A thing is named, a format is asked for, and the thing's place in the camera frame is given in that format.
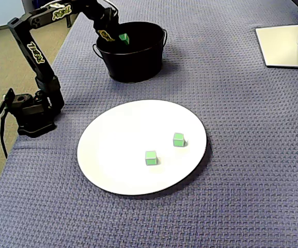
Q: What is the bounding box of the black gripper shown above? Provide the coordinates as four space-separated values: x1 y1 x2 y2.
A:
92 9 120 43

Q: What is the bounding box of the small green cube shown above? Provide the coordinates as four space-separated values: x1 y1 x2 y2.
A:
118 33 131 46
145 150 158 166
172 132 186 148

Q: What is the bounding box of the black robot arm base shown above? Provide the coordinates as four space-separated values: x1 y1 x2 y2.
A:
3 87 59 137

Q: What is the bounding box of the white round plate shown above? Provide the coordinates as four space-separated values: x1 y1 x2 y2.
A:
76 99 208 196

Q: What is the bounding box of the black metal bucket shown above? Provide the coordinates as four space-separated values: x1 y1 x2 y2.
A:
91 21 168 84

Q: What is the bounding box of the blue bin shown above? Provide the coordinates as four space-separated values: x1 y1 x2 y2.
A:
32 0 52 10

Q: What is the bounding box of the white board panel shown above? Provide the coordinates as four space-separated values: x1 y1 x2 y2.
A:
0 0 27 33

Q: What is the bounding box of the silver monitor stand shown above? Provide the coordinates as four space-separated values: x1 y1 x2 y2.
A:
255 11 298 69

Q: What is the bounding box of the blue waffle weave cloth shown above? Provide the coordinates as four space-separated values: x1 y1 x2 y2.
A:
0 0 298 248

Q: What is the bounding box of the black cable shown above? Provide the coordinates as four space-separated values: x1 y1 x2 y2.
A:
0 113 9 159

